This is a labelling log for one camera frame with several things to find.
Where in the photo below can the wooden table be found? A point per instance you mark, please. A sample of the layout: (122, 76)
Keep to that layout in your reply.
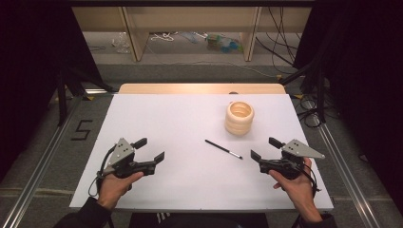
(190, 88)

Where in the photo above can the person's right hand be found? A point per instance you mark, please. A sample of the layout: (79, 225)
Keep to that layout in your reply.
(297, 190)

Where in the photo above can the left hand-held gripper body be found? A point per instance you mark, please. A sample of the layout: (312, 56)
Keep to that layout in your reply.
(122, 153)

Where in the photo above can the beige wooden shelf unit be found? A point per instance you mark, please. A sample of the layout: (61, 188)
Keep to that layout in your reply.
(190, 19)

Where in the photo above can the white board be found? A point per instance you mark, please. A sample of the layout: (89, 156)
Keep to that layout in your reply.
(177, 126)

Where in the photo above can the black curtain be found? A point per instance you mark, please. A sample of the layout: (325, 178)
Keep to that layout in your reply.
(28, 79)
(364, 79)

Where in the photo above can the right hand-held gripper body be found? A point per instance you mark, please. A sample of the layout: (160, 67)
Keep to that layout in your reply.
(294, 152)

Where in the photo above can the black metal stand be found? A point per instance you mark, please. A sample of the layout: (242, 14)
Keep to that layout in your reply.
(322, 95)
(61, 101)

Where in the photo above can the person's left hand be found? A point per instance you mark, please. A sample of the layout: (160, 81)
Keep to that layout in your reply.
(114, 190)

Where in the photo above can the clear plastic bottle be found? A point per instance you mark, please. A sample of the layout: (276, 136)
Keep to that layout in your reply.
(122, 42)

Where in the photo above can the black pen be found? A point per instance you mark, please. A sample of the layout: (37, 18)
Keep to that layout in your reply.
(221, 148)

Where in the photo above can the colourful plastic toys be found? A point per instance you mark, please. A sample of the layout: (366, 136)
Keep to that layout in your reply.
(223, 42)

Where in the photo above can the person's dark clothing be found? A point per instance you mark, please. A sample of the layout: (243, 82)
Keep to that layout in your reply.
(202, 221)

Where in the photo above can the aluminium floor rail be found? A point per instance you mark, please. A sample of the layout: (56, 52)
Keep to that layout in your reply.
(42, 164)
(340, 164)

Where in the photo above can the cream ribbed holder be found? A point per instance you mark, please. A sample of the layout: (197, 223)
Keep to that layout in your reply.
(239, 125)

